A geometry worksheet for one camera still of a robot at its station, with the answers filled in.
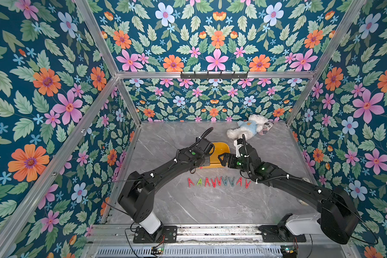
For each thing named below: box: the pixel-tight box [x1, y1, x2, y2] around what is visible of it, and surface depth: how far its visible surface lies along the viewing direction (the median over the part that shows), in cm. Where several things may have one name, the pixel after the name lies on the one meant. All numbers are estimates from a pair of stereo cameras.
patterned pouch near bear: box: [256, 120, 275, 136], surface depth 113 cm
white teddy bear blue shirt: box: [226, 113, 269, 140], surface depth 109 cm
